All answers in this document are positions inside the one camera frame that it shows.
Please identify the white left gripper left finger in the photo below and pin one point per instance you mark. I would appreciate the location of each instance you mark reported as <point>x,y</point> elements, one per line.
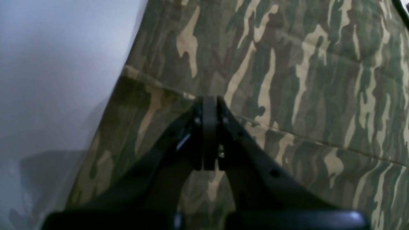
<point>147,196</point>

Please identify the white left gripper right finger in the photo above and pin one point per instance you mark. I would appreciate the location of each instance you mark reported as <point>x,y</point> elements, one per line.
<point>265,196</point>

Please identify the camouflage t-shirt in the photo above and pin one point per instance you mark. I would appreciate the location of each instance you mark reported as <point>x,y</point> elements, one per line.
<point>322,86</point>

